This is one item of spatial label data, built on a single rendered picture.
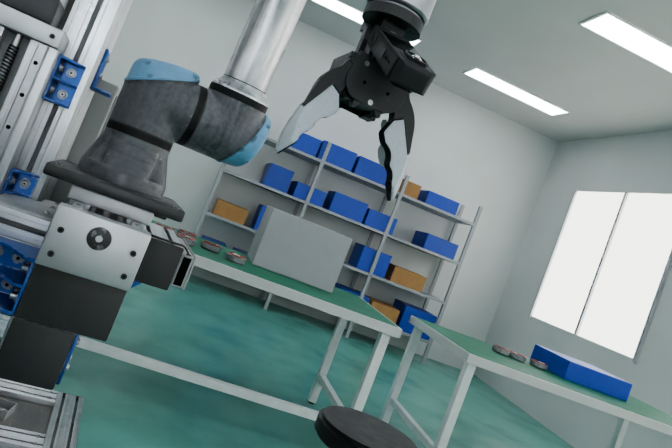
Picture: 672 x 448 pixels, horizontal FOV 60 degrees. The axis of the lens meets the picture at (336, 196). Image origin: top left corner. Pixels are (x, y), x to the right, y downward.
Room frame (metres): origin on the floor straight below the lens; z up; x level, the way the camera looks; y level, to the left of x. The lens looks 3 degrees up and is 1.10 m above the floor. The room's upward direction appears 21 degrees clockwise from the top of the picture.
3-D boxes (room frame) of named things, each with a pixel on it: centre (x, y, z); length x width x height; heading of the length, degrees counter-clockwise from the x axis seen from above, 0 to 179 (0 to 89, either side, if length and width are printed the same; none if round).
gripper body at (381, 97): (0.66, 0.02, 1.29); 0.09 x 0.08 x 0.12; 20
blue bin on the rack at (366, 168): (6.83, -0.26, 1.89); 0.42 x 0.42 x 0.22; 12
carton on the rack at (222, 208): (6.56, 1.05, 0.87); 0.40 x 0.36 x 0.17; 12
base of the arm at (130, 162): (1.03, 0.36, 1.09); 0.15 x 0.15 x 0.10
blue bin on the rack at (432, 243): (7.06, -1.34, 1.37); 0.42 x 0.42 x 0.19; 13
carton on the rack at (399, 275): (7.02, -1.12, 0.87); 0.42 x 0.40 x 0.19; 101
